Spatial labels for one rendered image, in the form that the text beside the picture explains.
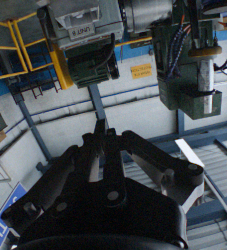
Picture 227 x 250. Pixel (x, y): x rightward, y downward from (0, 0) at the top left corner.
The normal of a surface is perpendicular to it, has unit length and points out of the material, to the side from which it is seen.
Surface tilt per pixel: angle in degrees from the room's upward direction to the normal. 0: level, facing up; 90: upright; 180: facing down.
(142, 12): 58
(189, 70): 90
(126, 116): 90
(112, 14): 90
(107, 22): 90
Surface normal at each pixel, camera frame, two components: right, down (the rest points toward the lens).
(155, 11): 0.11, 0.87
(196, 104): -0.03, 0.44
